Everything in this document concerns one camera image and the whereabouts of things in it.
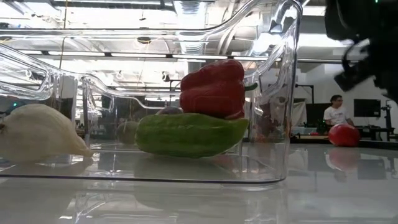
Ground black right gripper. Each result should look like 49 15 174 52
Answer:
333 37 398 104

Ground red bell pepper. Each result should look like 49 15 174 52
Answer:
179 59 259 121

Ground purple round produce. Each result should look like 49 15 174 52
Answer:
156 106 184 116

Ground seated person in white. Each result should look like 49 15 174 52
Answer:
323 94 355 127

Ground red apple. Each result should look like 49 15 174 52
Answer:
328 123 361 147

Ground clear plastic bin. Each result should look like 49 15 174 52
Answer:
0 0 303 185

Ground green cucumber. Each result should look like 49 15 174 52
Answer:
135 113 250 159

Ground white garlic bulb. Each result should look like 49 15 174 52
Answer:
0 103 95 163

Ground black wall monitor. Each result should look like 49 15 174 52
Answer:
353 98 382 118

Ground black camera stand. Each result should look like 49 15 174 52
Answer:
380 99 396 141

